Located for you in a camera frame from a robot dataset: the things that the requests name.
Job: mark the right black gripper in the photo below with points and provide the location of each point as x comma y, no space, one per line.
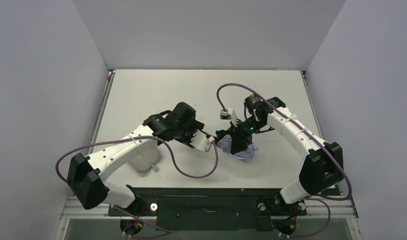
239,142

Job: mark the lavender folding umbrella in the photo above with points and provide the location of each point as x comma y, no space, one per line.
232,144

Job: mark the pink umbrella case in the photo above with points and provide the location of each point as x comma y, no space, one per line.
146,161

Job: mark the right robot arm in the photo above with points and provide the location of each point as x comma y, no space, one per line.
321,160

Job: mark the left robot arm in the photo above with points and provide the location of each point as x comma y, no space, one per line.
88,175

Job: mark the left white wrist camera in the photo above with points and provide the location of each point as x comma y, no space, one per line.
202,141

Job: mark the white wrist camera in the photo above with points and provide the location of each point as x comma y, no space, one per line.
229,114
202,141

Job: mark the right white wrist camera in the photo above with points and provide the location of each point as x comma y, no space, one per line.
229,114

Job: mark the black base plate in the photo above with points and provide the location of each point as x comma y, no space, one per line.
216,209

